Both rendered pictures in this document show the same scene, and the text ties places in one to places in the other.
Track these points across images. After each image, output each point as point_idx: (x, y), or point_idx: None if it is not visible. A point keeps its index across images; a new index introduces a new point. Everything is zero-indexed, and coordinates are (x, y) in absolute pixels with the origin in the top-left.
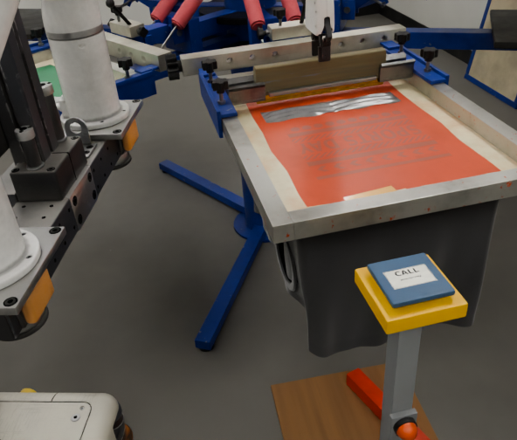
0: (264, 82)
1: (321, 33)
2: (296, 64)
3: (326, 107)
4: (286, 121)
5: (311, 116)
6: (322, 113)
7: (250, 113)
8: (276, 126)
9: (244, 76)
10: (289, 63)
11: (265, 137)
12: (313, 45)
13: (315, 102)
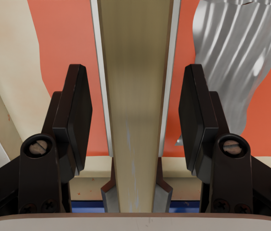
0: (170, 193)
1: (58, 174)
2: (155, 165)
3: (265, 27)
4: (252, 119)
5: (269, 70)
6: None
7: (171, 157)
8: (258, 136)
9: (109, 211)
10: (149, 183)
11: None
12: (86, 147)
13: (185, 32)
